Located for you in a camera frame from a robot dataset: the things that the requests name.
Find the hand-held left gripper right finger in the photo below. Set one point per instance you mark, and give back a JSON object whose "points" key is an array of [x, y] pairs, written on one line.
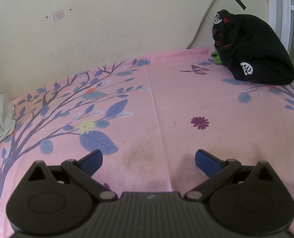
{"points": [[206, 162]]}

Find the black patterned sweater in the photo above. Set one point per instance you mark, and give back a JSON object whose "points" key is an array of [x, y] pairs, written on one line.
{"points": [[256, 49]]}

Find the light grey garment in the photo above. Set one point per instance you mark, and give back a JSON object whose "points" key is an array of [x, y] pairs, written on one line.
{"points": [[1, 119]]}

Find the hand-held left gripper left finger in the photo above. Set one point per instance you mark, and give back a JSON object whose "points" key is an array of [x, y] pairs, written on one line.
{"points": [[92, 160]]}

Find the green cloth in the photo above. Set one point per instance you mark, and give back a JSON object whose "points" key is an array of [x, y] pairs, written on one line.
{"points": [[216, 57]]}

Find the pink floral bed sheet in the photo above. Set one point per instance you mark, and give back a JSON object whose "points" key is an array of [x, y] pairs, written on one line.
{"points": [[174, 99]]}

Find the pink wall sticker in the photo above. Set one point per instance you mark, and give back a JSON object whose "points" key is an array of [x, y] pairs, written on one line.
{"points": [[58, 15]]}

